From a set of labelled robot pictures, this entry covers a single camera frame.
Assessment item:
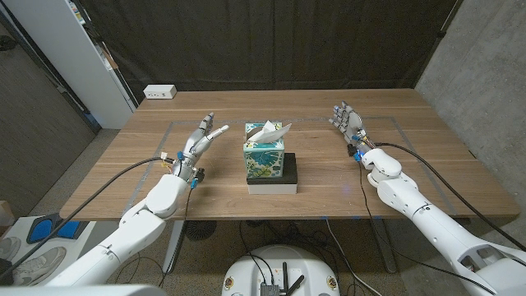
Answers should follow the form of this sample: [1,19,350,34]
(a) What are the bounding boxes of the black floor cable tangle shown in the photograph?
[238,220,330,268]

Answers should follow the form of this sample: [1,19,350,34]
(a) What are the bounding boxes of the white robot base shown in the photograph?
[221,245,341,296]

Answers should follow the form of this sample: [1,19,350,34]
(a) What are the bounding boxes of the grey sneaker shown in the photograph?
[12,246,67,287]

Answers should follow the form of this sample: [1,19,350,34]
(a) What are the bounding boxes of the black backdrop stand pole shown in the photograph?
[436,0,466,40]

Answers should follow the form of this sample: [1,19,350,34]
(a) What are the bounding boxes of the left wrist tagged wire bundle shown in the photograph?
[159,150,178,172]

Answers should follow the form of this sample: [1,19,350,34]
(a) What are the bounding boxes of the black backdrop curtain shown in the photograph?
[77,0,459,104]

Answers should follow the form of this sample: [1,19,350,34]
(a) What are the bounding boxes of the black antenna module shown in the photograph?
[259,261,306,296]

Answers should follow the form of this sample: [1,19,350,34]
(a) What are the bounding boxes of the teal floral tissue box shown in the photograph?
[242,122,286,179]

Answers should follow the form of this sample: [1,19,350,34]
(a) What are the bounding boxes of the thin black left wrist cable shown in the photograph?
[155,187,195,289]

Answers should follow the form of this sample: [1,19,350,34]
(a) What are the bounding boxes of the cardboard box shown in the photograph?
[0,200,16,238]

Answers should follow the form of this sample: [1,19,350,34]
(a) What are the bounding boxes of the black round floor fan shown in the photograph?
[183,220,218,242]

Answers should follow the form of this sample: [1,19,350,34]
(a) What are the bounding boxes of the right wrist tagged wire bundle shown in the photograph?
[359,127,377,149]

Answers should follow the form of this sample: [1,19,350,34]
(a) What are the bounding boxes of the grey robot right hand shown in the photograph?
[327,101,373,154]

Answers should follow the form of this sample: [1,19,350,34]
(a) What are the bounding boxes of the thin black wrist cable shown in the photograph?
[358,158,498,296]
[155,187,195,289]

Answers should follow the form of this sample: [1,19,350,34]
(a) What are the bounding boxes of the white tissue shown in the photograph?
[247,120,293,145]

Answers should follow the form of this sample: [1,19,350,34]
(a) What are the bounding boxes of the white base block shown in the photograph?
[247,183,298,196]

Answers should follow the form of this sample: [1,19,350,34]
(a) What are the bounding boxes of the black and blue foot pedal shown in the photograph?
[26,212,90,245]

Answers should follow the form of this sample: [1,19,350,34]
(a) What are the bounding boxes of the black foam block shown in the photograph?
[246,152,298,186]

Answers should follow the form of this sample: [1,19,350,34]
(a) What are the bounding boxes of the white power outlet box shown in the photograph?
[142,84,178,100]

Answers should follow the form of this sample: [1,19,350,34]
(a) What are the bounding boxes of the white cabinet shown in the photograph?
[2,0,136,130]

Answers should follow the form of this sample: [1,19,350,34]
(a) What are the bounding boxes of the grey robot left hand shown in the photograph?
[172,112,230,182]

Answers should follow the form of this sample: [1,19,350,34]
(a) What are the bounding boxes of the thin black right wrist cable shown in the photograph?
[358,158,498,296]

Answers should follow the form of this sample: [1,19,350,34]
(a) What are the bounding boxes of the wrist tagged wire bundle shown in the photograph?
[159,150,178,172]
[359,127,377,149]

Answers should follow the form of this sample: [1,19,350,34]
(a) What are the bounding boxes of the white floor cable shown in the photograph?
[325,217,381,296]

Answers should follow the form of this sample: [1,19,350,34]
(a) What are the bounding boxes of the white table leg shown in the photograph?
[162,220,186,275]

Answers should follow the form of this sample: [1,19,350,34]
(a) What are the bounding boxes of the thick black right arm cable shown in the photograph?
[373,141,526,252]

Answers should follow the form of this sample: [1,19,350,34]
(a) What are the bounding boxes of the white floor platform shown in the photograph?
[0,215,98,288]

